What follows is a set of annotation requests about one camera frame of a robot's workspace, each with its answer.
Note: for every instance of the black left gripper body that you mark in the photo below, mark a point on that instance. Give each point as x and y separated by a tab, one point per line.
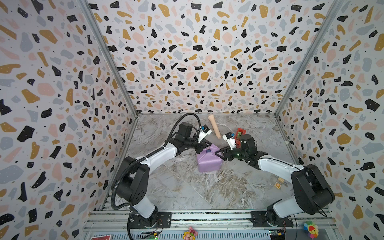
191	143

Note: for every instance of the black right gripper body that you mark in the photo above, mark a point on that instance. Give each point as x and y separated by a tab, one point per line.
229	153

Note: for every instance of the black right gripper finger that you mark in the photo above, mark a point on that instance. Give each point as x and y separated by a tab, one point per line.
225	158
226	151

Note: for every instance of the pink wrapping paper sheet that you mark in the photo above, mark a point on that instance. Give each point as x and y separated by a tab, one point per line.
208	161

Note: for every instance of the red tape dispenser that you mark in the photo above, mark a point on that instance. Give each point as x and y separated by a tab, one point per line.
238	134

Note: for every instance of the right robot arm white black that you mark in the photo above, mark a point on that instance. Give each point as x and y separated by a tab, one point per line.
311	190

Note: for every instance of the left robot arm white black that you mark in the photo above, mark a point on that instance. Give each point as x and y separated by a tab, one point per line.
130	185

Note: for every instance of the beige toy microphone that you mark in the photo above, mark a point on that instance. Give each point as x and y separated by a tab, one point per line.
212	120

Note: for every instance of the pink yellow flower toy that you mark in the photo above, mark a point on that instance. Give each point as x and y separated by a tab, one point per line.
190	234

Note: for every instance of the rainbow flower toy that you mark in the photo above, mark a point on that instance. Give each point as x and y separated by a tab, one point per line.
311	229

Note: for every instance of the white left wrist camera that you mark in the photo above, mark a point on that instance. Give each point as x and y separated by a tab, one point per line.
203	132

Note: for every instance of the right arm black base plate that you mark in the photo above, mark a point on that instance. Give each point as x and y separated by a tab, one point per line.
269	219

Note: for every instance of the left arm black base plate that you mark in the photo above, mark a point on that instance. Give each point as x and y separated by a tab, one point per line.
153	220

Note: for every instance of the aluminium corner post right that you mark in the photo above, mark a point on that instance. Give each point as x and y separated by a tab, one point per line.
331	14

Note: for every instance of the aluminium corner post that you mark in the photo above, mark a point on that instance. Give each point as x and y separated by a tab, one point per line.
331	14
84	5

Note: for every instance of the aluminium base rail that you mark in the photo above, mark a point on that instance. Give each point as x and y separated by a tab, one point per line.
209	224

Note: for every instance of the aluminium corner post left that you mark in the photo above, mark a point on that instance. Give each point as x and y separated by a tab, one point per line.
84	5

